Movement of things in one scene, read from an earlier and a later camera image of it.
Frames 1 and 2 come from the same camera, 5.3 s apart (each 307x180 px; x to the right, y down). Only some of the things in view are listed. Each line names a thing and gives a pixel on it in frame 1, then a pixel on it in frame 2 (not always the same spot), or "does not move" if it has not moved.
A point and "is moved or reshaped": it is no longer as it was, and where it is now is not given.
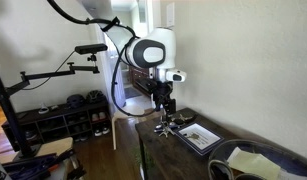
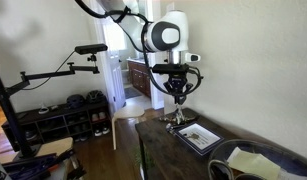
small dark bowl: x=219 y=170 does not move
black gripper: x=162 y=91 -> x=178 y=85
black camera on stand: x=91 y=49 does not move
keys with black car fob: x=165 y=128 is moved or reshaped
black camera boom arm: x=25 y=78 does not move
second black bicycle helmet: x=95 y=97 does not move
